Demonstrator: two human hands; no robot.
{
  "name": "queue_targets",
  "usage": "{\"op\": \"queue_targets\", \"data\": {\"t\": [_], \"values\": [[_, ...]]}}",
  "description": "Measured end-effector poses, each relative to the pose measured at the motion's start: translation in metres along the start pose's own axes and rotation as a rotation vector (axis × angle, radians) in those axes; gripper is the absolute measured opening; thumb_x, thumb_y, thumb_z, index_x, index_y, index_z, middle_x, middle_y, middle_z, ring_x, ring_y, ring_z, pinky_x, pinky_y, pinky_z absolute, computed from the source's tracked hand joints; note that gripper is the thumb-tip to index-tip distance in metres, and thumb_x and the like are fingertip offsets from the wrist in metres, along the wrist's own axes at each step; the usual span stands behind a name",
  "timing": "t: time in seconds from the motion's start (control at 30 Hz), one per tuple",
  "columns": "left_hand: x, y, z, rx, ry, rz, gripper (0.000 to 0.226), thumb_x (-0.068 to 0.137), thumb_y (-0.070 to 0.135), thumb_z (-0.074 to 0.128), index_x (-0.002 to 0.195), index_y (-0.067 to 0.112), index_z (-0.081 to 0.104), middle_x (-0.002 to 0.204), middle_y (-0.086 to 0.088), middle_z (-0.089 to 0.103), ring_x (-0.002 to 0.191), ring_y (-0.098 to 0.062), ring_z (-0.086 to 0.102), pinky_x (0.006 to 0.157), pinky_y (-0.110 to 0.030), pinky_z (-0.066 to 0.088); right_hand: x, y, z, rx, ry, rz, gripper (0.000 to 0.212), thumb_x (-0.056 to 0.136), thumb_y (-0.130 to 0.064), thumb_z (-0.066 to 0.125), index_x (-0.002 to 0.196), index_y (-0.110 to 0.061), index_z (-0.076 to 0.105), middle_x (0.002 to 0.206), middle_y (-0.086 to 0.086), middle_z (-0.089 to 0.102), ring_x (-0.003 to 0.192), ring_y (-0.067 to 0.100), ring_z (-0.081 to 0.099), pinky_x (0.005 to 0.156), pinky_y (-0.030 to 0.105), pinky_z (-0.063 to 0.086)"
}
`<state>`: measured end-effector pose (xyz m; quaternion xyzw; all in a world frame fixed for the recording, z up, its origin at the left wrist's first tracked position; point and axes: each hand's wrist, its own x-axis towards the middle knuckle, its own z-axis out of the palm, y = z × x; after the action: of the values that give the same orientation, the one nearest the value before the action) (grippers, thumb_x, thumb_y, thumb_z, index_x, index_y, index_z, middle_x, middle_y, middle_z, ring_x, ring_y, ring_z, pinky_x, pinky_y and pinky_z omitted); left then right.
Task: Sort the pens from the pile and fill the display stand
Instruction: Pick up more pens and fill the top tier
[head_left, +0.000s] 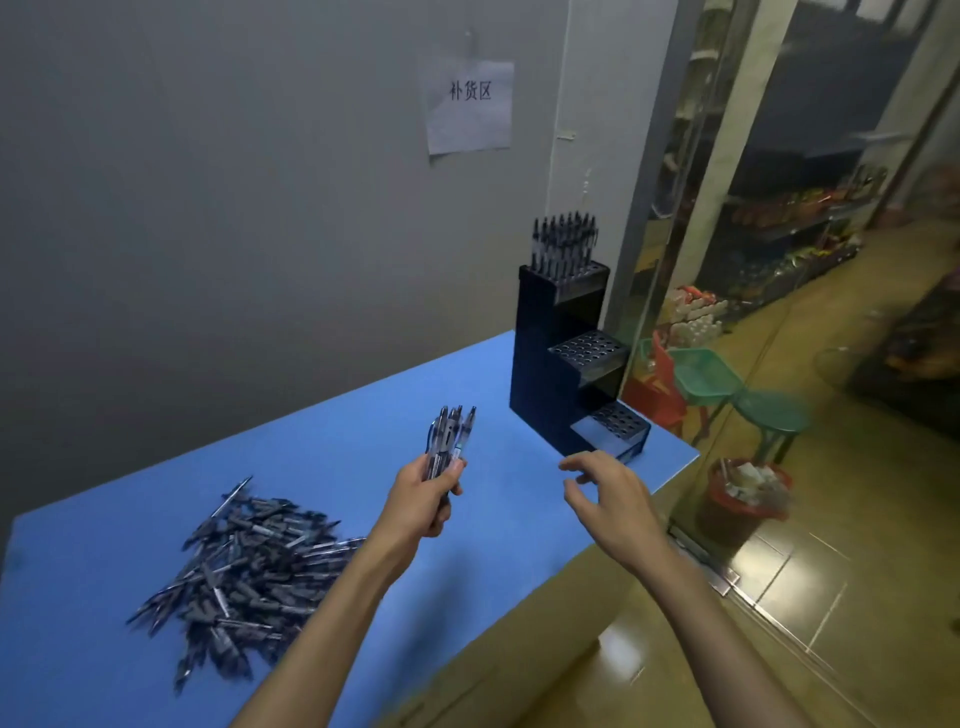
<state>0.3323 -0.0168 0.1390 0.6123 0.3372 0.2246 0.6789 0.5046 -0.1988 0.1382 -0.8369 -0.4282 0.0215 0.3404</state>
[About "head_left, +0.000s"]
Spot person's right forearm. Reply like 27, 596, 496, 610
641, 553, 817, 728

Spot green plastic stool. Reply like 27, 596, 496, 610
730, 389, 817, 468

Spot red plastic bucket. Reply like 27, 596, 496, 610
695, 458, 796, 550

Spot cluster of grey pens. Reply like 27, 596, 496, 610
529, 210, 600, 281

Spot blue table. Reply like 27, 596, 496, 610
0, 329, 703, 728

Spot dark goods shelf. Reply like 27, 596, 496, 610
716, 161, 883, 320

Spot white paper wall sign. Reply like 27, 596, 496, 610
425, 57, 517, 157

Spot black tiered pen display stand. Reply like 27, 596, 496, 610
509, 258, 653, 463

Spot person's left hand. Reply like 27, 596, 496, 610
365, 453, 469, 573

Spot pile of grey pens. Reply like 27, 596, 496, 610
125, 475, 370, 696

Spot person's left forearm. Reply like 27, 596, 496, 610
230, 536, 412, 728

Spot red plastic stool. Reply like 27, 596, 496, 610
620, 328, 689, 438

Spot heap of packaged goods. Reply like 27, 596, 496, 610
662, 283, 730, 351

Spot person's right hand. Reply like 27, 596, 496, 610
557, 449, 678, 580

